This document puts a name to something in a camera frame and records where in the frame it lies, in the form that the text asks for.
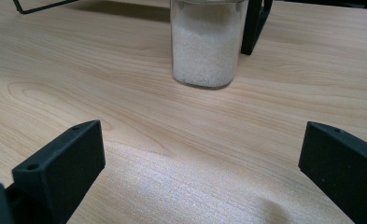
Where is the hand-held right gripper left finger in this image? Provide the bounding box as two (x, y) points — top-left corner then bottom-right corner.
(5, 119), (106, 224)

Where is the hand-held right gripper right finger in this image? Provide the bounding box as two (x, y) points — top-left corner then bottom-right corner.
(298, 120), (367, 224)

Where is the glass jar of white granules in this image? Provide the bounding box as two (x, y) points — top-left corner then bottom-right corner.
(169, 0), (249, 91)

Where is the black metal stand leg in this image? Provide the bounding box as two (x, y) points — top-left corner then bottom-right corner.
(240, 0), (275, 56)

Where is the thin black wire frame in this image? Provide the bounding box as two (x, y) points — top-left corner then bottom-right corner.
(12, 0), (80, 15)

